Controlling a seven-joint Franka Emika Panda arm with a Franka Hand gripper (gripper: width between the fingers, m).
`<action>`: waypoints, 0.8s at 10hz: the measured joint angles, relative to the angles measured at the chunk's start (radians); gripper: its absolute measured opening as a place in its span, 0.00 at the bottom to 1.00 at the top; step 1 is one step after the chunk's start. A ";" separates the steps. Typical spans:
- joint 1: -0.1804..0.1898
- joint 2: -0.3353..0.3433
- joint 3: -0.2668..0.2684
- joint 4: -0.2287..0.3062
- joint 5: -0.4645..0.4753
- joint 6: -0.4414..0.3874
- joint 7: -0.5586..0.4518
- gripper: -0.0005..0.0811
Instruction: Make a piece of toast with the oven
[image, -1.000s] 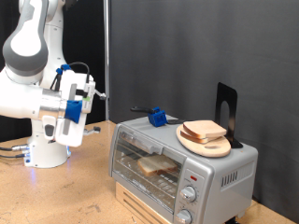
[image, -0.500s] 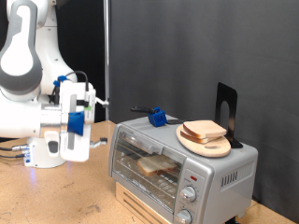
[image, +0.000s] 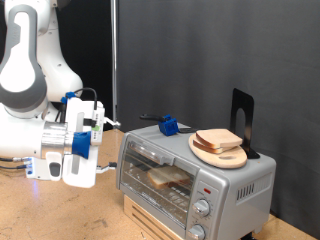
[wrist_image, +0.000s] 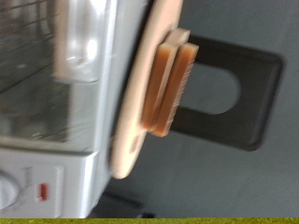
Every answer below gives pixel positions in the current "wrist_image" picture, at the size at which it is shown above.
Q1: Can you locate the silver toaster oven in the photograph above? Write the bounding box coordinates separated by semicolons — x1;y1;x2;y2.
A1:
0;0;153;218

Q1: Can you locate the silver oven knob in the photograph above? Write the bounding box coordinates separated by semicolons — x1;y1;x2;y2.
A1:
0;170;21;210

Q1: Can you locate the round wooden board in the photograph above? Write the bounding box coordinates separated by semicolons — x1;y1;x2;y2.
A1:
109;0;185;180

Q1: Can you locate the white bread slice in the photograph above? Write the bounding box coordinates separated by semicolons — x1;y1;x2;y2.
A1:
140;27;192;133
150;42;200;138

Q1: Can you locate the black metal bookend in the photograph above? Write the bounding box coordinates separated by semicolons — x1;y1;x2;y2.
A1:
168;34;285;153

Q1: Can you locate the wire oven rack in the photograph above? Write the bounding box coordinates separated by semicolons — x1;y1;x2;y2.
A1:
0;0;55;92

